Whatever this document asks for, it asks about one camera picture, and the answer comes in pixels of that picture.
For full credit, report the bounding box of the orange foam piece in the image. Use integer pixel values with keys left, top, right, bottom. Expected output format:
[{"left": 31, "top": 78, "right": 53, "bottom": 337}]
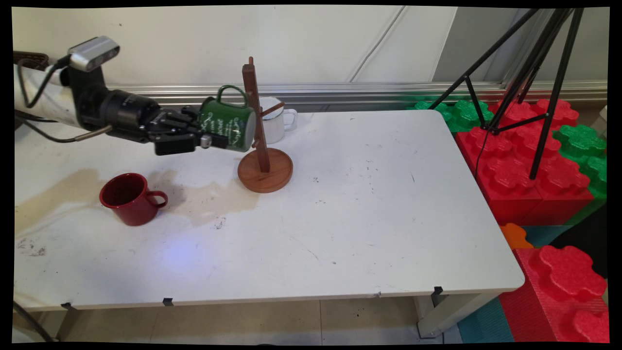
[{"left": 500, "top": 223, "right": 535, "bottom": 250}]

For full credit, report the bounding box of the flat green foam block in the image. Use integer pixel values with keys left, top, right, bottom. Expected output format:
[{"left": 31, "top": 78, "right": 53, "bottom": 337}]
[{"left": 406, "top": 100, "right": 494, "bottom": 133}]

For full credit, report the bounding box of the black floor cable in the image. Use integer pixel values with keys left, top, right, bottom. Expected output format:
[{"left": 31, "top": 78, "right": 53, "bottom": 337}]
[{"left": 14, "top": 300, "right": 55, "bottom": 343}]

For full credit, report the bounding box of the white wall cable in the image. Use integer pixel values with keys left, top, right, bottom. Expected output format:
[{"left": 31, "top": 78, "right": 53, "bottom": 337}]
[{"left": 348, "top": 6, "right": 409, "bottom": 83}]

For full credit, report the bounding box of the red enamel mug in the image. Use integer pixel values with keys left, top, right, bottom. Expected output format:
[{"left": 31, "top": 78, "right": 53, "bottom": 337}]
[{"left": 99, "top": 173, "right": 169, "bottom": 227}]

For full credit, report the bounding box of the black tripod stand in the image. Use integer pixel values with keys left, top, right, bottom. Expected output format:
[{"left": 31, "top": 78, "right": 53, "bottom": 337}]
[{"left": 428, "top": 7, "right": 586, "bottom": 181}]

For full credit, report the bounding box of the large red foam block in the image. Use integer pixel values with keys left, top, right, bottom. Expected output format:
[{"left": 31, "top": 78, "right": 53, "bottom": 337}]
[{"left": 454, "top": 99, "right": 596, "bottom": 227}]

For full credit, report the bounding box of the red foam block ridged side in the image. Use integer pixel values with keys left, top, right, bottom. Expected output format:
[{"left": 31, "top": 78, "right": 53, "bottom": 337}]
[{"left": 499, "top": 245, "right": 610, "bottom": 343}]

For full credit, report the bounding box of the teal foam mat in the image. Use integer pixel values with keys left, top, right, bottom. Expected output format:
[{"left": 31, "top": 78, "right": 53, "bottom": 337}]
[{"left": 457, "top": 297, "right": 515, "bottom": 343}]

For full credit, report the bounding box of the dark brown wicker basket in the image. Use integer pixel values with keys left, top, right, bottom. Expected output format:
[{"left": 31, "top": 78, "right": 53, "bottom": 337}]
[{"left": 14, "top": 51, "right": 50, "bottom": 131}]

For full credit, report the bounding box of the brown wooden mug tree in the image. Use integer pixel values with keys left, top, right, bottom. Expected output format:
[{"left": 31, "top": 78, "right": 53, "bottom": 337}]
[{"left": 238, "top": 57, "right": 294, "bottom": 194}]

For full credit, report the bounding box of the tall green foam block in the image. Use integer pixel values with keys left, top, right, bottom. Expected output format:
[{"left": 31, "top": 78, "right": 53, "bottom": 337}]
[{"left": 553, "top": 124, "right": 608, "bottom": 201}]

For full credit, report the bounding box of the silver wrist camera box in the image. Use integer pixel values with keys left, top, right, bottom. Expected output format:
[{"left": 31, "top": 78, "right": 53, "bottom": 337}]
[{"left": 68, "top": 35, "right": 121, "bottom": 73}]

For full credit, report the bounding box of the white table leg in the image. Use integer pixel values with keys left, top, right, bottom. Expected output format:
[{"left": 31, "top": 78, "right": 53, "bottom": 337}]
[{"left": 416, "top": 292, "right": 502, "bottom": 340}]

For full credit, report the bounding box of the green enamel mug white lettering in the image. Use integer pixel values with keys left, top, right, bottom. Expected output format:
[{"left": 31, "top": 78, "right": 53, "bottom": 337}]
[{"left": 198, "top": 85, "right": 258, "bottom": 153}]

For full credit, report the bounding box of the aluminium window rail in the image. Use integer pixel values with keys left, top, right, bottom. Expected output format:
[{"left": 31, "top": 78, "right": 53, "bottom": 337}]
[{"left": 107, "top": 82, "right": 608, "bottom": 118}]

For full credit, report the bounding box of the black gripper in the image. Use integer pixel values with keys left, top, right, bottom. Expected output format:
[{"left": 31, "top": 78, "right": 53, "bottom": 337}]
[{"left": 67, "top": 67, "right": 229, "bottom": 157}]

